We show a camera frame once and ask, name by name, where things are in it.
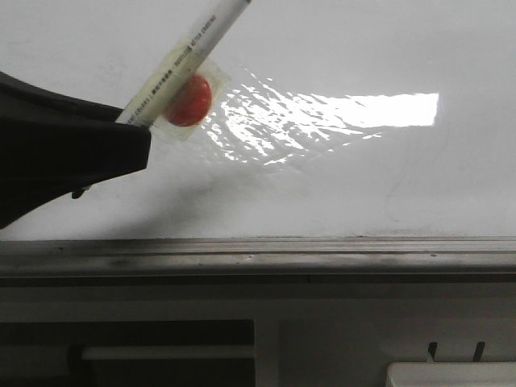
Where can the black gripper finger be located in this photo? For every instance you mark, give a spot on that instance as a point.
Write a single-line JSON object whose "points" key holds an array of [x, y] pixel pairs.
{"points": [[53, 144]]}

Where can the white whiteboard marker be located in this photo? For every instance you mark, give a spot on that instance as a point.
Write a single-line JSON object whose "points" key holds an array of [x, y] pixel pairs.
{"points": [[180, 64]]}

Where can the red magnet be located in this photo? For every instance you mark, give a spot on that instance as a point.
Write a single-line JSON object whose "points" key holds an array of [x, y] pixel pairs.
{"points": [[191, 106]]}

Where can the white whiteboard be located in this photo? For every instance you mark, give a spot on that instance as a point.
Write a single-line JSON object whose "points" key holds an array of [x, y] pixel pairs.
{"points": [[338, 118]]}

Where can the grey aluminium whiteboard tray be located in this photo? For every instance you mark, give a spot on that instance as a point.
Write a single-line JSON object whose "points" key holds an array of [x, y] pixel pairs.
{"points": [[256, 257]]}

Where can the white box lower right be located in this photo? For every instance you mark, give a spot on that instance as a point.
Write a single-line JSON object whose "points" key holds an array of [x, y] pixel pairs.
{"points": [[451, 374]]}

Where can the black hook left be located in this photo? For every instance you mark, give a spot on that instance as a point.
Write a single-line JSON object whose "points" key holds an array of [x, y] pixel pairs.
{"points": [[431, 351]]}

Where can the black hook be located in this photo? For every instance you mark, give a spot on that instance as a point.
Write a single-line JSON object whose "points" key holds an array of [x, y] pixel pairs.
{"points": [[431, 351], [479, 350]]}

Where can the black hook right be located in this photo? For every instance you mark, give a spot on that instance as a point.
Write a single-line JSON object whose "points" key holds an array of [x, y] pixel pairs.
{"points": [[479, 350]]}

